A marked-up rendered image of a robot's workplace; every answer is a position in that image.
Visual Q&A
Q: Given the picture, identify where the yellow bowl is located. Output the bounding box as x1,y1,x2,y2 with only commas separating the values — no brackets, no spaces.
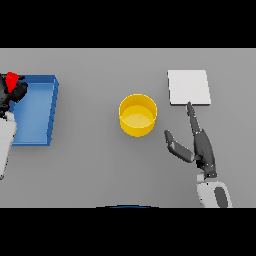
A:
118,93,158,138

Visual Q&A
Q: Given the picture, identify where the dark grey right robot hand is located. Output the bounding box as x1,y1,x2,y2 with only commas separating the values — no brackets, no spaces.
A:
163,101,218,179

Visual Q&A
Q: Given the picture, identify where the blue tray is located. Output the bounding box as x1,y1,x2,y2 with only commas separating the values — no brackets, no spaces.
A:
8,74,60,147

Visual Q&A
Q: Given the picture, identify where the red beaker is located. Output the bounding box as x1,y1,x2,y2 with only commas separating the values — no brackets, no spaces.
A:
6,71,20,94

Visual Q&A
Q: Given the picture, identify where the pale square measuring scale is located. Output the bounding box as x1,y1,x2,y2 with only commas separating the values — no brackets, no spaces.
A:
167,69,212,107

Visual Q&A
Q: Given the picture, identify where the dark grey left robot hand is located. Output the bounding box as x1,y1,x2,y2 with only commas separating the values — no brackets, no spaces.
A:
0,73,29,118

